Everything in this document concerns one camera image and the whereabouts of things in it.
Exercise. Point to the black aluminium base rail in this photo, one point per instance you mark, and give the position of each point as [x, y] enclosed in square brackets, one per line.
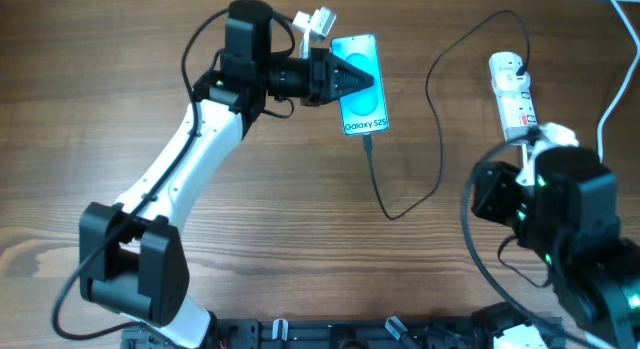
[437, 332]

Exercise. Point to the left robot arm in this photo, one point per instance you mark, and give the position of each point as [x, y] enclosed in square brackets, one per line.
[131, 258]

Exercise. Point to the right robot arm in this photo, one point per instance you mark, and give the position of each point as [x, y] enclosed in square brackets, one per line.
[569, 219]

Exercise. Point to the white power strip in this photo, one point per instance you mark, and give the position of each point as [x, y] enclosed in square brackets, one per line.
[516, 113]

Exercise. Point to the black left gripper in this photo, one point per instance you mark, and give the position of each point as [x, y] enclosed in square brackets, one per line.
[321, 78]

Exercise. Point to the white charger plug adapter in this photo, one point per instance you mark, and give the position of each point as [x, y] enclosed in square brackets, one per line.
[509, 83]

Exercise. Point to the teal screen Galaxy smartphone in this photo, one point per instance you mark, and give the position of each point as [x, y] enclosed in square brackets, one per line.
[362, 102]

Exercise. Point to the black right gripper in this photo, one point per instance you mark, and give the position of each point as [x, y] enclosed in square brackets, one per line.
[490, 190]

